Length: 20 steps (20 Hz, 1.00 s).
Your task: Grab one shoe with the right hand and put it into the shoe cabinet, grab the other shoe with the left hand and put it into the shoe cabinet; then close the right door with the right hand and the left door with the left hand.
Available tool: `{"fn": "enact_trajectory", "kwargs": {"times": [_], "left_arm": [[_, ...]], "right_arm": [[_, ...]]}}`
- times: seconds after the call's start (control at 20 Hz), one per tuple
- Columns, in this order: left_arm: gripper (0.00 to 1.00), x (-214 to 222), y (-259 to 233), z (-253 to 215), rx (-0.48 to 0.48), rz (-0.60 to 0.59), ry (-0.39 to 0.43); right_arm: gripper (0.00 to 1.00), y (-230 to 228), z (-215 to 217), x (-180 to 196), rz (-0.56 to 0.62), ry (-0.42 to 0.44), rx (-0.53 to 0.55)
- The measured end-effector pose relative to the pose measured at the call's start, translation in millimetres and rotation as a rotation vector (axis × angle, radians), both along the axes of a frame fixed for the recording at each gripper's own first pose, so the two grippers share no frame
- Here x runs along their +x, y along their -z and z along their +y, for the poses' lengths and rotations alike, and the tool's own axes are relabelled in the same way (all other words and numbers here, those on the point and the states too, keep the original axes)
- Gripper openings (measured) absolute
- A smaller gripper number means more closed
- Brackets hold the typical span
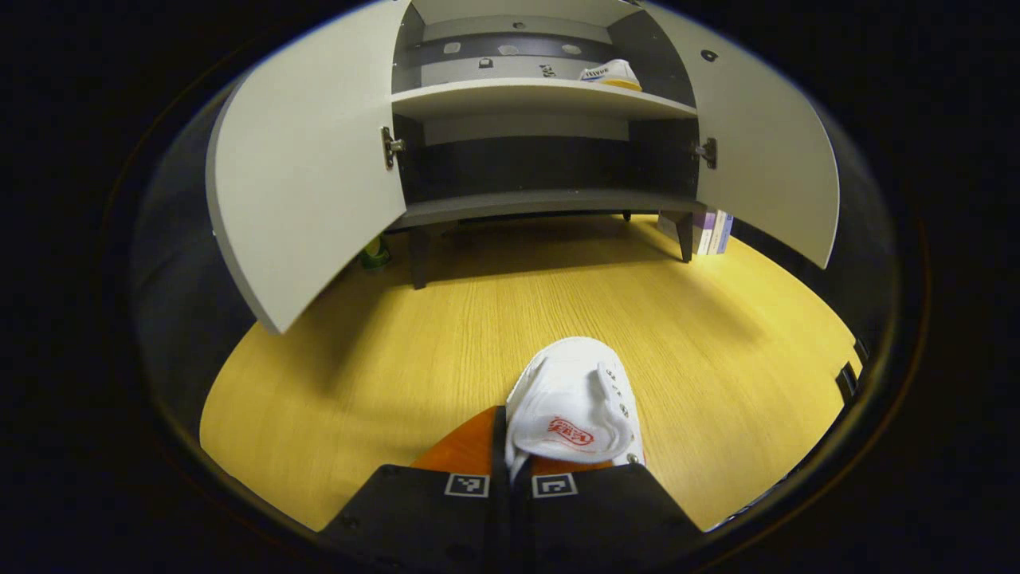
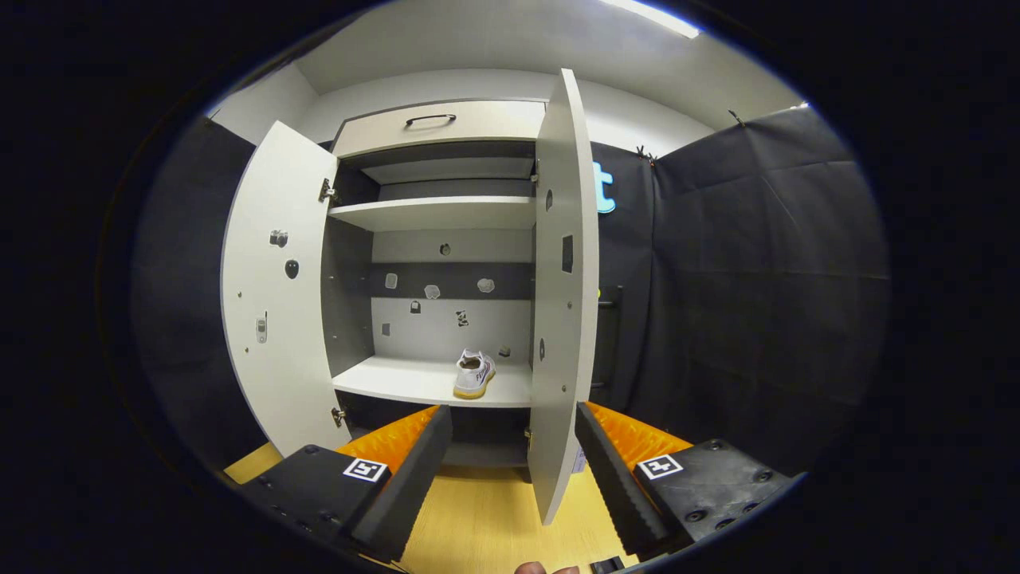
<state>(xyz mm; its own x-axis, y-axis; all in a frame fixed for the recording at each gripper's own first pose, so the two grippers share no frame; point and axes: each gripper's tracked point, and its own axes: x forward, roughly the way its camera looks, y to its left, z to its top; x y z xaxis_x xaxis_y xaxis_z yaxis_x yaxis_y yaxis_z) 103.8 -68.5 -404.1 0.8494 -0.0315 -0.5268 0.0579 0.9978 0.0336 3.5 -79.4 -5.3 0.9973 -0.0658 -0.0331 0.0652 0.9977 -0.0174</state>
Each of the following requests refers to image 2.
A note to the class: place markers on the white shoe cabinet door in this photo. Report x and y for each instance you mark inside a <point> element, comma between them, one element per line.
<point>279,335</point>
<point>562,319</point>

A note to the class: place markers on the white shoe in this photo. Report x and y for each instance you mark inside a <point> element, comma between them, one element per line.
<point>474,375</point>

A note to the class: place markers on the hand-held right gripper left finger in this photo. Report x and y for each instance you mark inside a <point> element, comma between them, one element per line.
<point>410,486</point>

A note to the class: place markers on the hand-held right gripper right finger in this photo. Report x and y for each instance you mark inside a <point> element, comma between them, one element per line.
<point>610,478</point>

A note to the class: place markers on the white shoe cabinet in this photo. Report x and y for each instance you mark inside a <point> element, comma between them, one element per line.
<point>430,214</point>

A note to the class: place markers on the long ceiling light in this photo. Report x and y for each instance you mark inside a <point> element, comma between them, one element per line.
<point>653,16</point>

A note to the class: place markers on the white cabinet drawer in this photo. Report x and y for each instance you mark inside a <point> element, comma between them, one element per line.
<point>478,123</point>

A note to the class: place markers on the black cloth clip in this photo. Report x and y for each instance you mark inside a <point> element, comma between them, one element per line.
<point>738,118</point>
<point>645,155</point>

